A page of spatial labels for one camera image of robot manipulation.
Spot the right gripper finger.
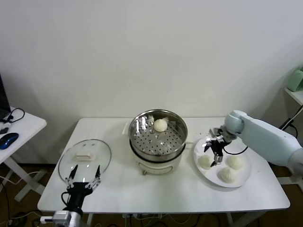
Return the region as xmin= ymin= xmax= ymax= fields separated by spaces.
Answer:
xmin=210 ymin=153 xmax=223 ymax=168
xmin=204 ymin=137 xmax=213 ymax=153

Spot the white shelf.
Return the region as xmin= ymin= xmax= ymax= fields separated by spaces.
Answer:
xmin=284 ymin=87 xmax=303 ymax=106

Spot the white power strip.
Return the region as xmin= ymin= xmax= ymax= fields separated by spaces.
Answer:
xmin=122 ymin=213 xmax=164 ymax=219

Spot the stainless steel steamer basket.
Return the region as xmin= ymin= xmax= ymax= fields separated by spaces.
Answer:
xmin=123 ymin=109 xmax=195 ymax=159

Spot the white steamed baozi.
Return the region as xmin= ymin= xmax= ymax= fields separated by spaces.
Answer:
xmin=197 ymin=155 xmax=214 ymax=170
xmin=153 ymin=119 xmax=168 ymax=133
xmin=227 ymin=155 xmax=244 ymax=170
xmin=217 ymin=167 xmax=236 ymax=184

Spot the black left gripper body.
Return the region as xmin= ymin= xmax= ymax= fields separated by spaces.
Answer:
xmin=67 ymin=181 xmax=93 ymax=213

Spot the white round plate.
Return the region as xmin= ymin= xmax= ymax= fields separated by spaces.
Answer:
xmin=193 ymin=136 xmax=251 ymax=189

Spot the round glass pot lid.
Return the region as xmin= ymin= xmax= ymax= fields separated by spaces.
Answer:
xmin=58 ymin=139 xmax=112 ymax=187

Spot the blue computer mouse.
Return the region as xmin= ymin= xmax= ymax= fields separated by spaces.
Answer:
xmin=0 ymin=132 xmax=19 ymax=150

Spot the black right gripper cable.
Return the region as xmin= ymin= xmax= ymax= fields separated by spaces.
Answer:
xmin=223 ymin=145 xmax=249 ymax=156

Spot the white side table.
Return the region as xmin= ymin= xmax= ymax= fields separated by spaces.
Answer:
xmin=0 ymin=107 xmax=47 ymax=203

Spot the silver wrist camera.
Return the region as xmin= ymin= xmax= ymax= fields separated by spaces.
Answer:
xmin=209 ymin=127 xmax=224 ymax=138
xmin=39 ymin=210 xmax=72 ymax=225

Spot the pale green box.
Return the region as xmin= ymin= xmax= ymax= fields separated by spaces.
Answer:
xmin=285 ymin=65 xmax=303 ymax=92

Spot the black floor cable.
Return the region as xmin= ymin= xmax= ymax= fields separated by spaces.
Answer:
xmin=0 ymin=181 xmax=11 ymax=227

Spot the white electric cooker base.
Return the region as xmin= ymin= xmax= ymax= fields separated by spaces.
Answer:
xmin=122 ymin=122 xmax=195 ymax=177

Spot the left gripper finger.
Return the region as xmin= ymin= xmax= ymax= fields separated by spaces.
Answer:
xmin=66 ymin=165 xmax=79 ymax=189
xmin=85 ymin=165 xmax=102 ymax=189

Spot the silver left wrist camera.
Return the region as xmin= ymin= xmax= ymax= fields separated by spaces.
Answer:
xmin=39 ymin=210 xmax=72 ymax=225

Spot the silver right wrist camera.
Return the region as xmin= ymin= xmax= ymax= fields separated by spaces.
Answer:
xmin=209 ymin=127 xmax=224 ymax=138

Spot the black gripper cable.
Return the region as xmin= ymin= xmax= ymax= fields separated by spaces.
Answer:
xmin=223 ymin=145 xmax=249 ymax=156
xmin=61 ymin=191 xmax=71 ymax=209

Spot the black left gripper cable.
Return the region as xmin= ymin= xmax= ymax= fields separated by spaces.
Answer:
xmin=61 ymin=191 xmax=71 ymax=209

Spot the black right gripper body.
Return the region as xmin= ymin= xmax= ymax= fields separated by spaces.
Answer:
xmin=210 ymin=135 xmax=225 ymax=157

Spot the white floor cable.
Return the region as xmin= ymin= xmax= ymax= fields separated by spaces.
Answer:
xmin=0 ymin=170 xmax=47 ymax=188

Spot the black headset cable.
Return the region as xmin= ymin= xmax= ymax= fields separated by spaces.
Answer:
xmin=3 ymin=108 xmax=25 ymax=123

